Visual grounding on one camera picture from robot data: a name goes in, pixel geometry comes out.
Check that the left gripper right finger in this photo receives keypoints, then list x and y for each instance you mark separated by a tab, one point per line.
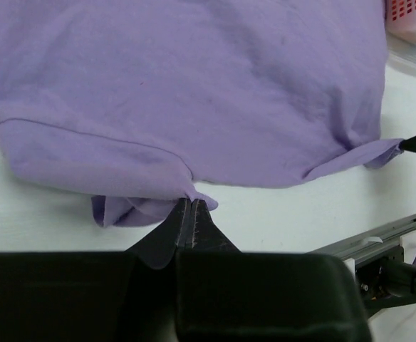
224	294

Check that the white plastic basket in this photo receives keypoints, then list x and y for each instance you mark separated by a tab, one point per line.
401	19

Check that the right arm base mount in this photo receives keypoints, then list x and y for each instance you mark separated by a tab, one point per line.
386	281

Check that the purple t-shirt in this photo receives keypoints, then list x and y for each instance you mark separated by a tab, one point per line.
133	102

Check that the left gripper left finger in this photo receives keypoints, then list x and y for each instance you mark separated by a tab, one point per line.
80	296

